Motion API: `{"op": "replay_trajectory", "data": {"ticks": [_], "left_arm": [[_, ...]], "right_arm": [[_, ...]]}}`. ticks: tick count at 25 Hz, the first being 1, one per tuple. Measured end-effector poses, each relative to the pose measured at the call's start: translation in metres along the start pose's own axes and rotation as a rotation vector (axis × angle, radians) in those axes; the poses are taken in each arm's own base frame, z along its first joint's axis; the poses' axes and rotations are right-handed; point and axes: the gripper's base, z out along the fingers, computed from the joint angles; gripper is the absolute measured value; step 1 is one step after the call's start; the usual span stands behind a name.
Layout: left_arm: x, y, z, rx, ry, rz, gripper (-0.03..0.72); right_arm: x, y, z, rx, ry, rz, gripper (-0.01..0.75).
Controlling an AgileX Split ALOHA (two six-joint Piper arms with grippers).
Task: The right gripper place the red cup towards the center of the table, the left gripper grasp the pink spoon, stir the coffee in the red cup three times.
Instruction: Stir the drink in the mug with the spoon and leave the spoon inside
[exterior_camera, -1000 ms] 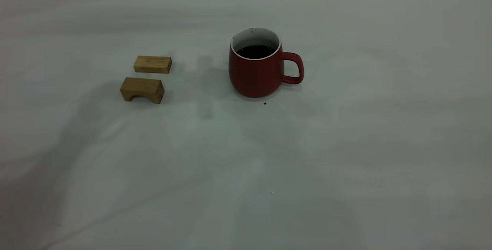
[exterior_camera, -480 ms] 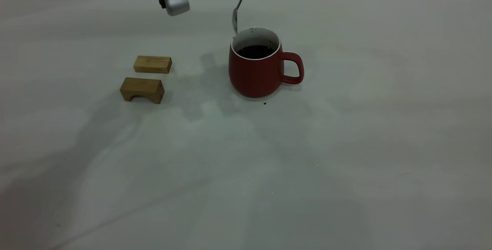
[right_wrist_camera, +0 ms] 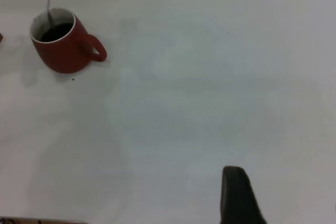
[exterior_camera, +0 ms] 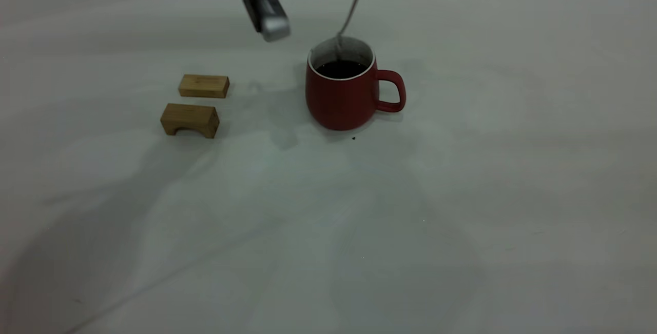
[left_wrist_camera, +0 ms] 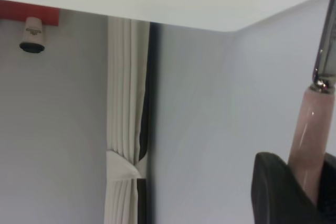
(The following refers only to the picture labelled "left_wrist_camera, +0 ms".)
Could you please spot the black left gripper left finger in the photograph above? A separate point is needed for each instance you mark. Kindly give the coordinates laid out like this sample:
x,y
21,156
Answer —
x,y
275,190

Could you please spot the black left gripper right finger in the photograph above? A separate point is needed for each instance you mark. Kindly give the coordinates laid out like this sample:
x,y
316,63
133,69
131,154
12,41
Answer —
x,y
328,187

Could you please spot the white pleated curtain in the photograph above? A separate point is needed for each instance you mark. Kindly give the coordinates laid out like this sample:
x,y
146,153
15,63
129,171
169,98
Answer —
x,y
122,90

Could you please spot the red ceiling beam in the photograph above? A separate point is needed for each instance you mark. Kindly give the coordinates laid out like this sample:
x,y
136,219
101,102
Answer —
x,y
29,11

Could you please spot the black window frame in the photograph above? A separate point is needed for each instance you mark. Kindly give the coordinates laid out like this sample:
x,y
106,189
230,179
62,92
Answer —
x,y
152,103

